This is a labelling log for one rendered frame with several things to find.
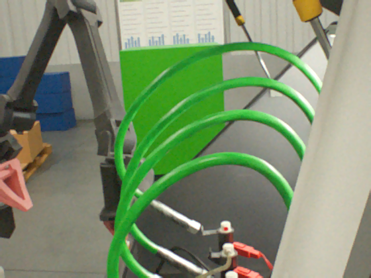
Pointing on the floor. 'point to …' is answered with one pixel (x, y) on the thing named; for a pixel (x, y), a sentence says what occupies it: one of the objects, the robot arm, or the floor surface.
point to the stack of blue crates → (44, 95)
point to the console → (333, 159)
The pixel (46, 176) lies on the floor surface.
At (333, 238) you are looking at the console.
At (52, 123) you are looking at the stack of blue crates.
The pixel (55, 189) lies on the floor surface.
